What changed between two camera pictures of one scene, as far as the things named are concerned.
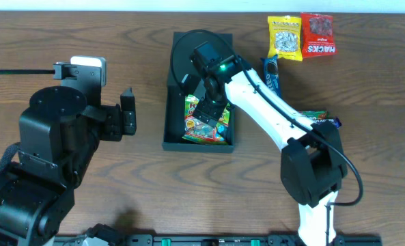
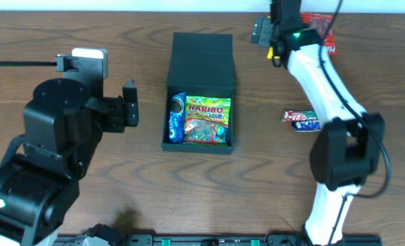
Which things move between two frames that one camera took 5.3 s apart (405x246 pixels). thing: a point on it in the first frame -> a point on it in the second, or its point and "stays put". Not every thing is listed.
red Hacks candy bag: x=317 y=35 stays put
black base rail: x=214 y=240 stays put
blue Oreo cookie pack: x=271 y=74 -> x=177 y=117
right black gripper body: x=208 y=111 -> x=261 y=31
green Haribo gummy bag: x=199 y=129 stays put
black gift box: x=184 y=44 stays put
